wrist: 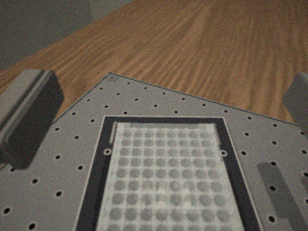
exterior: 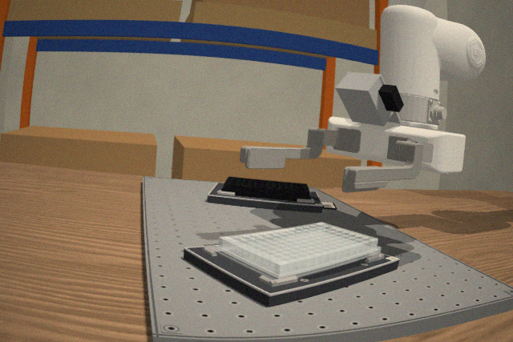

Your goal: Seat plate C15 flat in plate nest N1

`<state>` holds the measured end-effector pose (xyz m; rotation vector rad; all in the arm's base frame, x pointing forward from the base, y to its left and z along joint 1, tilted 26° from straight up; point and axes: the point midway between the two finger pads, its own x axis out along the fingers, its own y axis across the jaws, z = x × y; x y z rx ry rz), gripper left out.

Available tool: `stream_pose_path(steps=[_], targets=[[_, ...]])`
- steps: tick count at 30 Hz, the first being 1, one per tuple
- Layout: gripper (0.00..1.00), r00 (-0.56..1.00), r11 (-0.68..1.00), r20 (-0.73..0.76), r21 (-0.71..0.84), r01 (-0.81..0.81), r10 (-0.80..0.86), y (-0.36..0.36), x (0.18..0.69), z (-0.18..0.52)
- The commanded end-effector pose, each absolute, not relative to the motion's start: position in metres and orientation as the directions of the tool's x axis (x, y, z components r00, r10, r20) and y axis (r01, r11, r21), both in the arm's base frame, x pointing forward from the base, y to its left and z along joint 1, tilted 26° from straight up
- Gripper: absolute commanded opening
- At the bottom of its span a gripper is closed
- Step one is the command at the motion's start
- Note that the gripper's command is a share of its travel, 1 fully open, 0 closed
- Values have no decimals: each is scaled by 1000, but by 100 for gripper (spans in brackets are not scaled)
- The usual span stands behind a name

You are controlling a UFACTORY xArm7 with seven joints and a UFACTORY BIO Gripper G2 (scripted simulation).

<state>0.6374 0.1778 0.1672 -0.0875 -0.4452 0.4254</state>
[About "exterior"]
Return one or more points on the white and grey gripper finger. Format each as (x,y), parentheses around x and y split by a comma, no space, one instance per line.
(357,179)
(342,139)

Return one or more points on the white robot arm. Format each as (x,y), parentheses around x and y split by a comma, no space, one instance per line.
(416,48)

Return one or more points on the black microplate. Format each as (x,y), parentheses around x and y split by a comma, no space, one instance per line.
(266,189)

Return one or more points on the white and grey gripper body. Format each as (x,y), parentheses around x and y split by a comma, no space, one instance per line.
(448,148)

